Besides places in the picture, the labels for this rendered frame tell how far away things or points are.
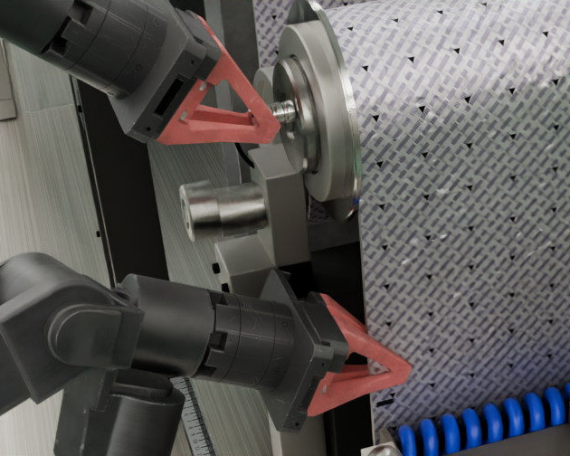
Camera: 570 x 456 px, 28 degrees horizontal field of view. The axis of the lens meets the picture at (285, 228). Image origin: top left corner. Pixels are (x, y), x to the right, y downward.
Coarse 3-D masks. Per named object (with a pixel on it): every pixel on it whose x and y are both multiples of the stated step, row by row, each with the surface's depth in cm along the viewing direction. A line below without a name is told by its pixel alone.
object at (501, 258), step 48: (480, 192) 72; (528, 192) 73; (384, 240) 72; (432, 240) 73; (480, 240) 74; (528, 240) 75; (384, 288) 73; (432, 288) 74; (480, 288) 75; (528, 288) 77; (384, 336) 75; (432, 336) 76; (480, 336) 77; (528, 336) 78; (432, 384) 78; (480, 384) 79; (528, 384) 81
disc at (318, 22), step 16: (304, 0) 71; (288, 16) 76; (304, 16) 71; (320, 16) 68; (320, 32) 68; (336, 48) 67; (336, 64) 67; (336, 80) 67; (352, 96) 66; (352, 112) 66; (352, 128) 66; (352, 144) 67; (352, 160) 68; (352, 176) 68; (352, 192) 69; (336, 208) 74; (352, 208) 70
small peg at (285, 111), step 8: (272, 104) 70; (280, 104) 70; (288, 104) 70; (248, 112) 71; (272, 112) 70; (280, 112) 70; (288, 112) 70; (256, 120) 70; (280, 120) 70; (288, 120) 70
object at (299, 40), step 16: (288, 32) 72; (304, 32) 70; (288, 48) 73; (304, 48) 69; (320, 48) 69; (304, 64) 70; (320, 64) 68; (320, 80) 68; (320, 96) 68; (336, 96) 68; (320, 112) 68; (336, 112) 68; (320, 128) 69; (336, 128) 68; (336, 144) 68; (320, 160) 71; (336, 160) 69; (304, 176) 76; (320, 176) 72; (336, 176) 70; (320, 192) 73; (336, 192) 71
